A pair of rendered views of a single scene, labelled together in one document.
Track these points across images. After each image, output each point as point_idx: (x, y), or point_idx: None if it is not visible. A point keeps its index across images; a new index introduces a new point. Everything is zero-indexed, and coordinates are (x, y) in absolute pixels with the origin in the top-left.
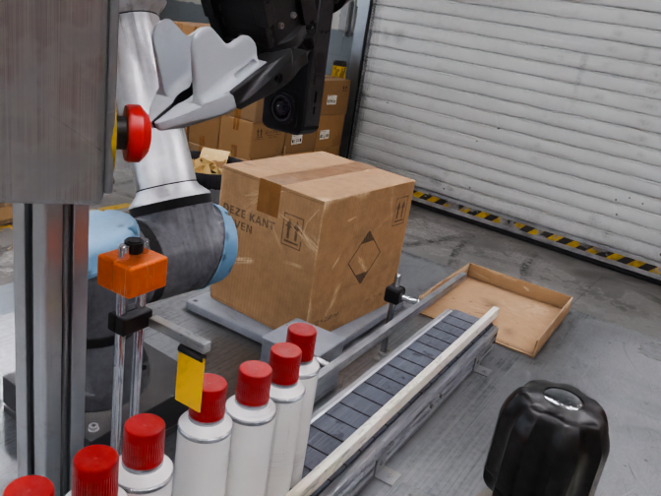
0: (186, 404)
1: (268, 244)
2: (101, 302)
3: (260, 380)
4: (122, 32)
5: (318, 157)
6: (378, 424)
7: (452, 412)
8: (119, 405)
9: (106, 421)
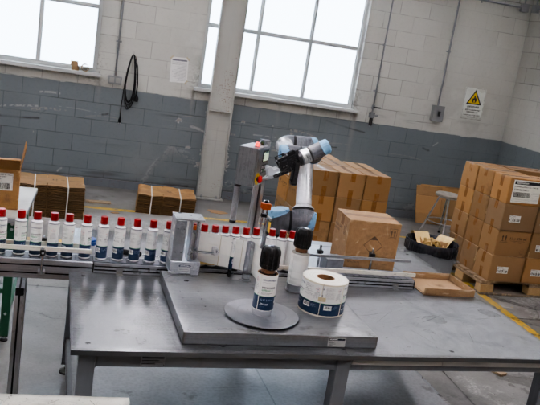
0: (267, 231)
1: (341, 233)
2: (275, 224)
3: (282, 231)
4: (300, 165)
5: (378, 214)
6: (326, 269)
7: (366, 288)
8: (259, 231)
9: None
